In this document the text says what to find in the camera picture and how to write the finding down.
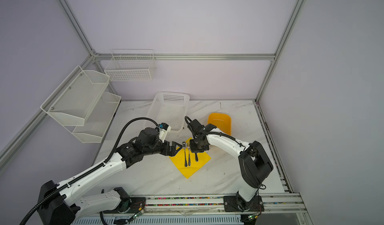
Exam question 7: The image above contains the yellow plastic tray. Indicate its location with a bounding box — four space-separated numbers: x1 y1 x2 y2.
207 113 232 135

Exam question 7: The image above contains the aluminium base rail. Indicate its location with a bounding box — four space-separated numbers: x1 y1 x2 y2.
104 193 313 225

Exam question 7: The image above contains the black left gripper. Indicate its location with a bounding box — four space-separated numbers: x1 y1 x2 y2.
144 140 182 156

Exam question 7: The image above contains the silver spoon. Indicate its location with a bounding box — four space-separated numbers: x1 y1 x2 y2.
182 142 188 167

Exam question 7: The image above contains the white perforated plastic basket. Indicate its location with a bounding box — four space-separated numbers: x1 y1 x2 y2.
147 92 190 133

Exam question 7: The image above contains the white wire wall basket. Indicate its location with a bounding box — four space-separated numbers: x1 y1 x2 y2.
104 49 157 82

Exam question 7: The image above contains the white mesh upper wall shelf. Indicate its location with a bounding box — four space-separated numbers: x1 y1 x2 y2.
41 66 111 126

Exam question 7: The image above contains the silver fork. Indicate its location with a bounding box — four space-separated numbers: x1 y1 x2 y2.
188 145 192 167

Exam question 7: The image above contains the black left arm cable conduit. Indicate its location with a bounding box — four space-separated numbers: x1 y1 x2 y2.
19 117 160 225

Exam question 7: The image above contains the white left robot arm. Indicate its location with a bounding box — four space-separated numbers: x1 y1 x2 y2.
34 124 182 225

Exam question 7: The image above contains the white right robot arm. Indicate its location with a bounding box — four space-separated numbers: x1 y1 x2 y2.
185 116 274 212

